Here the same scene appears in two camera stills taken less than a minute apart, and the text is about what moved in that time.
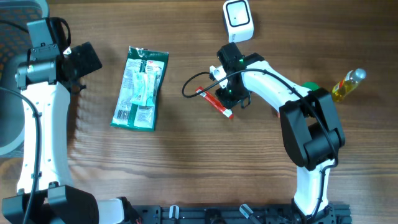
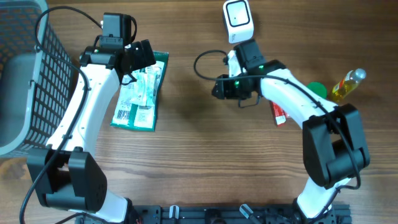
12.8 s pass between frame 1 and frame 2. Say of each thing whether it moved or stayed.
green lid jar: stayed
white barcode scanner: stayed
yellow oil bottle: stayed
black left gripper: moved
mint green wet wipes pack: stayed
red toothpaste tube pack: moved
